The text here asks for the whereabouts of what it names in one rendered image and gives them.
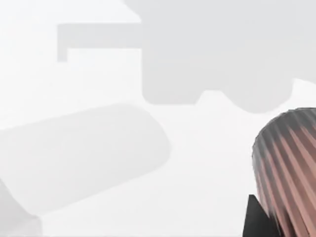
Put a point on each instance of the ribbed pink and grey cup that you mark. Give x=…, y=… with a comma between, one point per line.
x=288, y=163

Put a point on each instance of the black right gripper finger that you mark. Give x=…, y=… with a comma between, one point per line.
x=254, y=222

